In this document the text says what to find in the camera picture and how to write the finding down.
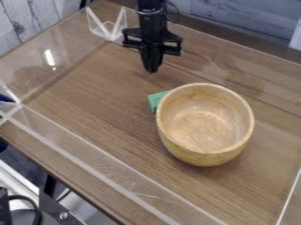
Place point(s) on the blue object at edge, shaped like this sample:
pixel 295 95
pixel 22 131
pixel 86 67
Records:
pixel 5 98

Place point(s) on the green rectangular block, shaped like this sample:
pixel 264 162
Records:
pixel 155 99

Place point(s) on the clear acrylic corner bracket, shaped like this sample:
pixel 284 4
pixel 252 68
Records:
pixel 109 30

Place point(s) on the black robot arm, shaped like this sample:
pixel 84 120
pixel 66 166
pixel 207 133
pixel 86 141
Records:
pixel 149 4

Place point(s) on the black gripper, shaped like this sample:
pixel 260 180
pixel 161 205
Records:
pixel 152 38

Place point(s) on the black metal table leg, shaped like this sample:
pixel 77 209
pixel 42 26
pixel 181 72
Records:
pixel 50 185

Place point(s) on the clear acrylic tray wall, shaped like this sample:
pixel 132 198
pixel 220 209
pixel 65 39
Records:
pixel 82 122

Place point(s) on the brown wooden bowl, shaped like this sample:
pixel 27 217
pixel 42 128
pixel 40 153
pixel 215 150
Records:
pixel 205 123

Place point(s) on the metal bracket with screw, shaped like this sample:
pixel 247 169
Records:
pixel 54 213

